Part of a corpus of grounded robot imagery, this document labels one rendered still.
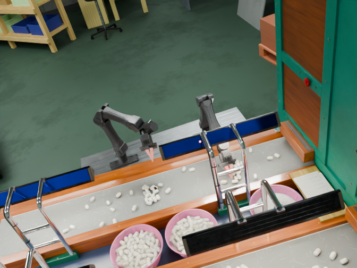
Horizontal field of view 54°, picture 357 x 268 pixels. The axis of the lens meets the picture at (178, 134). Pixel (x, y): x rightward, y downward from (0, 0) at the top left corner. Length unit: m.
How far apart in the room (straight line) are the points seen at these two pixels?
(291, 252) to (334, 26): 0.97
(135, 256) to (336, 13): 1.37
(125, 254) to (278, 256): 0.73
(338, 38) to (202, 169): 1.04
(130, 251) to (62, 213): 0.54
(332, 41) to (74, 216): 1.58
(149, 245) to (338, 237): 0.88
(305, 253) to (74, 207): 1.28
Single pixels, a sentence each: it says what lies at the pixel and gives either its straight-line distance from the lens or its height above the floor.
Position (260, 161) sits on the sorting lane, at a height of 0.74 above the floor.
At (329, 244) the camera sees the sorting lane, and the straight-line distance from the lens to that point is 1.76.
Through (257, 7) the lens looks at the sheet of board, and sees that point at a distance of 5.55.
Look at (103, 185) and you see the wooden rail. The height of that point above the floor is 0.76.
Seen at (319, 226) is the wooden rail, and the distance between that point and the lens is 1.78.
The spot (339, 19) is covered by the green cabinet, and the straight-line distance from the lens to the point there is 1.50.
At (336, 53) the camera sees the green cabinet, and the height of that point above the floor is 1.46.
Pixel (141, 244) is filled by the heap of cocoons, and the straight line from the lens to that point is 1.85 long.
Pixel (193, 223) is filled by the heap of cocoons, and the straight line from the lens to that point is 1.84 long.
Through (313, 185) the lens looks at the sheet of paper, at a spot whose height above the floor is 0.78.
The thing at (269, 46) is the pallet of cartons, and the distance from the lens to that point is 4.56.
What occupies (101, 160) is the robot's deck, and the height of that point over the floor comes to 0.67.
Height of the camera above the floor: 2.19
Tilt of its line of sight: 37 degrees down
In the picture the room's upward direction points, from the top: 15 degrees counter-clockwise
